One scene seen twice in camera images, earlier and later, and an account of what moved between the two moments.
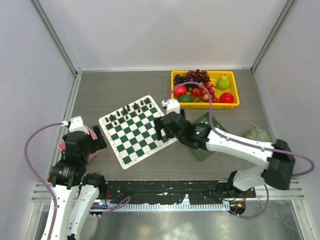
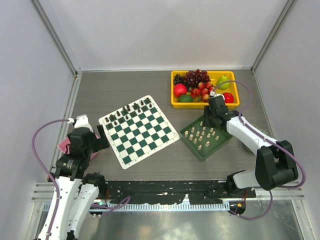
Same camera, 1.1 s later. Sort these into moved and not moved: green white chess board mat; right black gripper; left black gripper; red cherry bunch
Moved: right black gripper
Not moved: red cherry bunch; left black gripper; green white chess board mat
